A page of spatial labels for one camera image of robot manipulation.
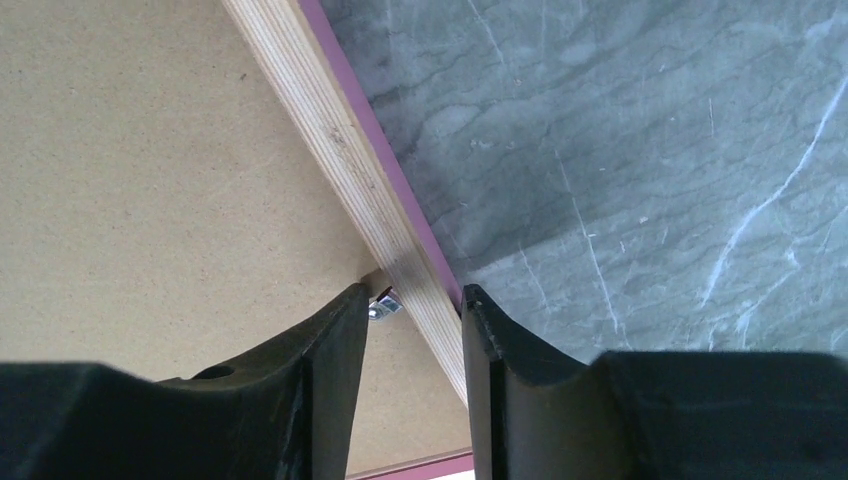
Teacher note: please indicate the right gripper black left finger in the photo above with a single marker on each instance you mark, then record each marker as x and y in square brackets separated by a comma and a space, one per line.
[283, 409]

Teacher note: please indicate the brown cardboard backing board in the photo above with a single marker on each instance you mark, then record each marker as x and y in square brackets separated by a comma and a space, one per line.
[160, 214]

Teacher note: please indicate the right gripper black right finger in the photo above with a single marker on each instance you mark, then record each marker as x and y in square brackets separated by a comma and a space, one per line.
[537, 413]

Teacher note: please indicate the pink wooden photo frame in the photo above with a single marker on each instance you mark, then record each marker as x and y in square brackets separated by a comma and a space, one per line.
[298, 52]

